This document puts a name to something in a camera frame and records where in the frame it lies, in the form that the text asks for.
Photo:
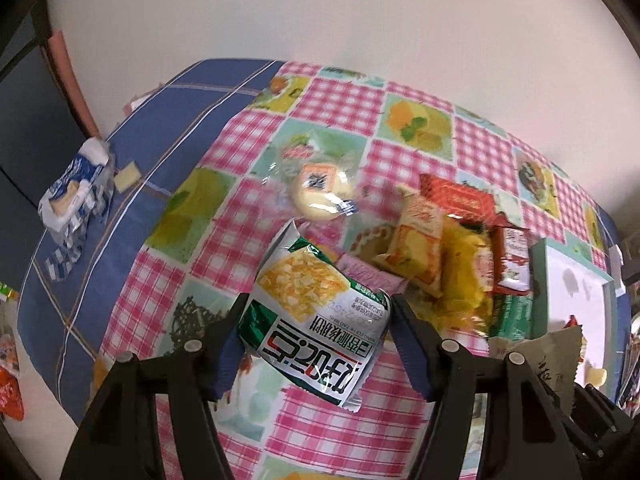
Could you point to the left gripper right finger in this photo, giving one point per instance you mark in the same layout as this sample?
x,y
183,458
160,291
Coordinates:
x,y
404,328

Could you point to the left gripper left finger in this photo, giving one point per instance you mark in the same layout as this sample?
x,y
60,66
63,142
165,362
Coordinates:
x,y
230,348

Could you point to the yellow soft bread packet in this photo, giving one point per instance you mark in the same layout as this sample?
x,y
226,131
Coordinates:
x,y
467,282

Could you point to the green white cracker packet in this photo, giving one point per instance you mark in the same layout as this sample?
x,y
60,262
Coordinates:
x,y
316,326

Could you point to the pink snack packet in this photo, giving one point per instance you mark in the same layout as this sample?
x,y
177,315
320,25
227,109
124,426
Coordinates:
x,y
365,272

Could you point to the orange small cake packet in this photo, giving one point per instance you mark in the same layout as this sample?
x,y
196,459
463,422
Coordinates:
x,y
415,251

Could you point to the red brown milk biscuit packet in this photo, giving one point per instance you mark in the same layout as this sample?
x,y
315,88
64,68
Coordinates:
x,y
509,244

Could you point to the red rectangular snack box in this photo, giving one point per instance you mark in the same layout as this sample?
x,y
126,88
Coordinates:
x,y
459,201

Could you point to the round pastry clear wrapper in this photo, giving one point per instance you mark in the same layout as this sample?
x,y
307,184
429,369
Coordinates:
x,y
315,175

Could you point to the cream persimmon snack packet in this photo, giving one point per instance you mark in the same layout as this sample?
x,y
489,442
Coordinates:
x,y
554,359

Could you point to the pink checkered tablecloth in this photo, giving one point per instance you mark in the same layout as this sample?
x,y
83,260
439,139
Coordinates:
x,y
229,135

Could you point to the white tray green rim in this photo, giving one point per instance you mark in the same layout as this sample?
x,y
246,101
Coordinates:
x,y
565,286

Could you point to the blue white crumpled wrapper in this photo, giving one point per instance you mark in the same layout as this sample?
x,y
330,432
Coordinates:
x,y
82,194

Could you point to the blue plaid bed sheet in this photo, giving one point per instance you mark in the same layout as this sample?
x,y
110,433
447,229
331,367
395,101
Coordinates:
x,y
115,299

